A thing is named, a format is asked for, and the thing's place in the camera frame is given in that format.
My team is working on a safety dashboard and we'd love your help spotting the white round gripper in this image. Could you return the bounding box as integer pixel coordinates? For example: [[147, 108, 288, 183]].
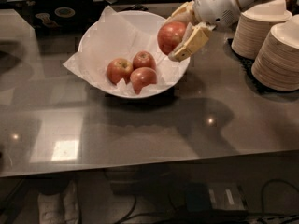
[[165, 0, 240, 62]]

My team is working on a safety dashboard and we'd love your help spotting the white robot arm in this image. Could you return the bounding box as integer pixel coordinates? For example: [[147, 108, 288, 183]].
[[166, 0, 269, 62]]

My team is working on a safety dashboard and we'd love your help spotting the black mat under plates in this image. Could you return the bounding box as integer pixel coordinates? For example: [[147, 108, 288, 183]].
[[233, 51, 272, 94]]

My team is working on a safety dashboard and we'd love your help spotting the black power adapter box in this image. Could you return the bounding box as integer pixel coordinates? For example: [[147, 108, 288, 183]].
[[184, 183, 211, 213]]

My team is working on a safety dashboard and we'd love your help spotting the red apple back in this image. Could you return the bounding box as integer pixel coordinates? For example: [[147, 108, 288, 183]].
[[133, 50, 156, 70]]

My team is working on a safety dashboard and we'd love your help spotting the black cable on floor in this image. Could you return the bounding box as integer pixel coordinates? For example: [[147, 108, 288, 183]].
[[260, 179, 299, 215]]

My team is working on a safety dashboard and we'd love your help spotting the white bowl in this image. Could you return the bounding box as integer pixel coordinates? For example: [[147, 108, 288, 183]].
[[78, 10, 191, 99]]

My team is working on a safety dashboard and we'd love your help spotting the front stack of paper plates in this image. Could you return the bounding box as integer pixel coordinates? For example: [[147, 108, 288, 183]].
[[251, 15, 299, 91]]

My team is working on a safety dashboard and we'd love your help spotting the white paper liner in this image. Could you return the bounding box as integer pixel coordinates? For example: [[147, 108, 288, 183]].
[[63, 5, 188, 97]]

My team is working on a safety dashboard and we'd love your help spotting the red apple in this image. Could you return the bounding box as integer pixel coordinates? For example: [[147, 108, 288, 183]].
[[133, 50, 156, 70], [106, 58, 134, 84], [130, 67, 157, 94], [157, 21, 187, 55]]

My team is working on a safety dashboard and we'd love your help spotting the back stack of paper plates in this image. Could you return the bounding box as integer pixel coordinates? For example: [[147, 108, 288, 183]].
[[232, 0, 292, 60]]

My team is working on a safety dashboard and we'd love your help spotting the black laptop with stickers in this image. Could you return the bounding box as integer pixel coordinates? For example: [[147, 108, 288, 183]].
[[7, 0, 107, 32]]

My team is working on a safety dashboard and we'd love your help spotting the white shoe under table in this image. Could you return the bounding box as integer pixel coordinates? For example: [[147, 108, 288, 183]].
[[37, 181, 81, 224]]

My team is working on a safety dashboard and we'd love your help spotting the stack of paper plates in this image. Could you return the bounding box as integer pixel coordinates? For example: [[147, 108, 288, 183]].
[[232, 0, 292, 60], [251, 15, 299, 91]]

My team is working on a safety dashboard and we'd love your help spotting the red apple front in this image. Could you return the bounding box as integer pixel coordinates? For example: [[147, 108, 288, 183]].
[[130, 67, 157, 94]]

